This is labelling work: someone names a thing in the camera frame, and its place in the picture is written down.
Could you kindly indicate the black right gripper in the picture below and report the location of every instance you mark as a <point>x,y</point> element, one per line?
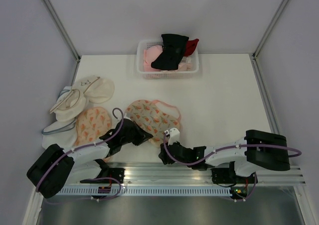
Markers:
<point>162,155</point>

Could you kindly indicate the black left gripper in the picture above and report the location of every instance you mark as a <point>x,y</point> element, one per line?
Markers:
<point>142,136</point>

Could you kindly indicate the floral mesh laundry bag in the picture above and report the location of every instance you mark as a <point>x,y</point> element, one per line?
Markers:
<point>155,117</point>

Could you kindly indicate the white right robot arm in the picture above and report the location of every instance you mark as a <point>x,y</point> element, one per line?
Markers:
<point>256,151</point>

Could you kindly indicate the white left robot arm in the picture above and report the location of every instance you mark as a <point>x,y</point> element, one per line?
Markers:
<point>57,167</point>

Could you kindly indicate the cream laundry bag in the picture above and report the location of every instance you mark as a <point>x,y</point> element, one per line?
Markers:
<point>91,89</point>

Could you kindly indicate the white laundry bag blue trim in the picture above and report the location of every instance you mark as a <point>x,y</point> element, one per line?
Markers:
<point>62,133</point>

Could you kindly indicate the pink bra in basket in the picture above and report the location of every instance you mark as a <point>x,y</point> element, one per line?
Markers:
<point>150,55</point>

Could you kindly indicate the black bra in basket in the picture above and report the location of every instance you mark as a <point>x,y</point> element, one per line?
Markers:
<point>174,47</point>

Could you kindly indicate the white plastic basket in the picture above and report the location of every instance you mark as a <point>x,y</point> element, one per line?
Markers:
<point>192,60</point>

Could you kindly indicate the red garment in basket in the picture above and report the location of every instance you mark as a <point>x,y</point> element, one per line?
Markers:
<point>191,46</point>

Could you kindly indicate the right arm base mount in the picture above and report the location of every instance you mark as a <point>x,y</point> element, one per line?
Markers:
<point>224,176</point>

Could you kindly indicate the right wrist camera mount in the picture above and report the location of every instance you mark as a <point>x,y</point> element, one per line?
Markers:
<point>171,136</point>

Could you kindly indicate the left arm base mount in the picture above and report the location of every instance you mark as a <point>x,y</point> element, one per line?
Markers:
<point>115,173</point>

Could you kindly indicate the aluminium front rail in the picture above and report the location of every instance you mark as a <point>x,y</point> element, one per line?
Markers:
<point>157,174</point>

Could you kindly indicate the white slotted cable duct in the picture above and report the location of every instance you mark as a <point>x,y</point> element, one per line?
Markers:
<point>145,191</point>

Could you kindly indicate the left frame post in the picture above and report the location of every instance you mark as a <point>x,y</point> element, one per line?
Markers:
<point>58,23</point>

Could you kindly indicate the frame post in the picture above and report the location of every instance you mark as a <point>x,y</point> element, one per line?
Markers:
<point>58,23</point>
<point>274,20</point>

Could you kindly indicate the right frame post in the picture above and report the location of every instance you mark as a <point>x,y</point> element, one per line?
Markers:
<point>274,20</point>

